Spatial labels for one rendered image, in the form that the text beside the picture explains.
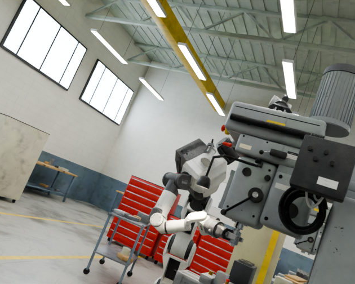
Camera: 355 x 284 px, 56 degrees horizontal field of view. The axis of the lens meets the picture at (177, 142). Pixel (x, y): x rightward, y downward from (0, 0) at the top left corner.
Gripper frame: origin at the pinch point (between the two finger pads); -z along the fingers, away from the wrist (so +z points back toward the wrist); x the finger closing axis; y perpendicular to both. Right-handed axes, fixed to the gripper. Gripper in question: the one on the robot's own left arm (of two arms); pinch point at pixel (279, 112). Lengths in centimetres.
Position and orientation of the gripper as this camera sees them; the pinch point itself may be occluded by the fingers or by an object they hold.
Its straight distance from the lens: 185.0
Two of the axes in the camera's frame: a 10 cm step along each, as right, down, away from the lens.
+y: 2.4, -9.1, -3.4
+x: -9.2, -3.3, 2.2
